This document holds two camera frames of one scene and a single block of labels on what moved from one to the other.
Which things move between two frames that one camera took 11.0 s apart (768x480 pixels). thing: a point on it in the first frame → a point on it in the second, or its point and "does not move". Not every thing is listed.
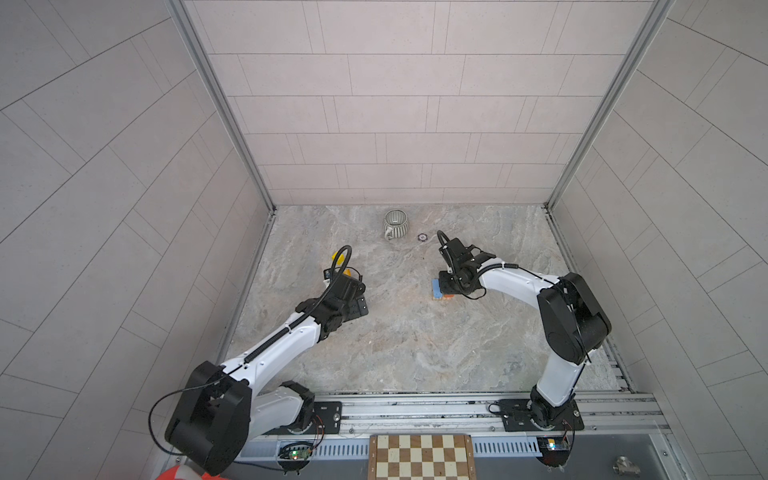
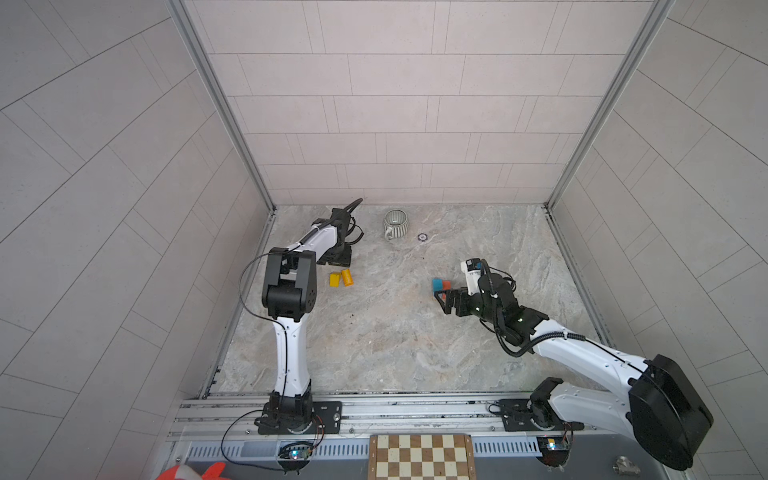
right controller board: x=555 y=450 does not move
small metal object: x=624 y=465 does not move
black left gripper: x=354 y=311 → x=344 y=259
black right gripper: x=446 y=290 → x=449 y=299
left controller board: x=294 y=456 does not move
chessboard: x=421 y=457 does not move
